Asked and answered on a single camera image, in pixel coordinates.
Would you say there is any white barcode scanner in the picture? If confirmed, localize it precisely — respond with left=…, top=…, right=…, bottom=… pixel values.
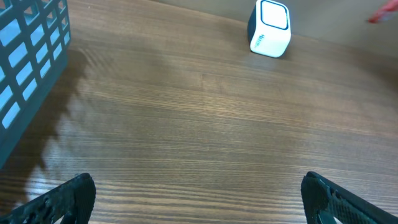
left=247, top=0, right=292, bottom=58

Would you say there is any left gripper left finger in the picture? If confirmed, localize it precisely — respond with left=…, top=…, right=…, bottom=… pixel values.
left=1, top=173, right=96, bottom=224

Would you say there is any grey plastic shopping basket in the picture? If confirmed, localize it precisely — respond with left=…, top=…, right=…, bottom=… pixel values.
left=1, top=0, right=71, bottom=164

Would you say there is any red stick snack packet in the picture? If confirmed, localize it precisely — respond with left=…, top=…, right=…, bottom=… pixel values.
left=368, top=0, right=397, bottom=24

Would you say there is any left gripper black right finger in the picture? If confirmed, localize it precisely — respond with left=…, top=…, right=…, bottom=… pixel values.
left=301, top=171, right=397, bottom=224

